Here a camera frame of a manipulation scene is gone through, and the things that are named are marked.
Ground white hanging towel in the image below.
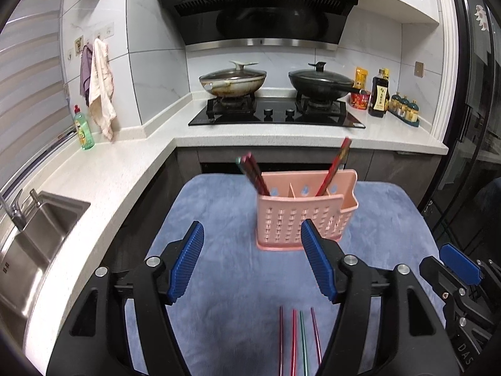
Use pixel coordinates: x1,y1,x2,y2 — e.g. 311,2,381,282
88,38,117,142

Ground black gas stove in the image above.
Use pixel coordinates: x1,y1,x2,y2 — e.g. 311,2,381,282
188,96,366,129

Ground beige wok with lid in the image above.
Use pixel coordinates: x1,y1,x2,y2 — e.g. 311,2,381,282
199,60,267,98

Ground purple hanging cloth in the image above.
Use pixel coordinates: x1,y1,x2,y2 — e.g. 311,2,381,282
79,45,95,104

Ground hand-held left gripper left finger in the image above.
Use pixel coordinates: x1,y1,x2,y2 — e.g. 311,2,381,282
47,221,205,376

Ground blue fleece blanket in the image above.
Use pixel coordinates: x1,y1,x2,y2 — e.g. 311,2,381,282
124,174,445,376

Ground bright red chopstick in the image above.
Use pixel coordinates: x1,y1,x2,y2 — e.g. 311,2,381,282
319,139,352,196
290,309,297,376

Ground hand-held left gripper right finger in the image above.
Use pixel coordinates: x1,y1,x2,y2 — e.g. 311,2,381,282
301,219,460,376

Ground green dish soap bottle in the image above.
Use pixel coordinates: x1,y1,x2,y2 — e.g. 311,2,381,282
74,104,95,150

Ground black range hood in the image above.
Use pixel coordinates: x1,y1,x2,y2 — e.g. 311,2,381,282
152,0,363,52

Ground chrome kitchen faucet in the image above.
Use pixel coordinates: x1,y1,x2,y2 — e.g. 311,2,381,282
0,190,26,232

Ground pink perforated utensil holder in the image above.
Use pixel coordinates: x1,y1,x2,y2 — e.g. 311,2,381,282
256,169,359,252

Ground white window blinds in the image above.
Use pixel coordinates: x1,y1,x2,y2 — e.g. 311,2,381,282
0,0,79,192

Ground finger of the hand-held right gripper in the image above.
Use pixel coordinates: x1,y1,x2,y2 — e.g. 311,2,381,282
439,244,481,286
420,256,466,302

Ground dark red chopstick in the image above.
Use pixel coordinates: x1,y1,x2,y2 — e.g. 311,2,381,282
278,306,284,376
241,156,268,196
248,154,271,196

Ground red seasoning container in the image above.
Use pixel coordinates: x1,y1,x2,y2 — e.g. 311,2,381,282
349,88,372,110

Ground spice jar set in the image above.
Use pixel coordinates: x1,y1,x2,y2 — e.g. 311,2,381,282
389,92,420,128

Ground stainless steel sink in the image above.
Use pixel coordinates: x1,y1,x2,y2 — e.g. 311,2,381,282
0,190,91,322

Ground dark glass door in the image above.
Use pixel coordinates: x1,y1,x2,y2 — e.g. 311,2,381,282
419,0,501,259

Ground dark soy sauce bottle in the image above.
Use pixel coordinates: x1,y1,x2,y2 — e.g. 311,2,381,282
368,68,391,118

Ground black wok with lid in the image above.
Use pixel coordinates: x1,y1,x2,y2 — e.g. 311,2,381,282
288,62,366,100

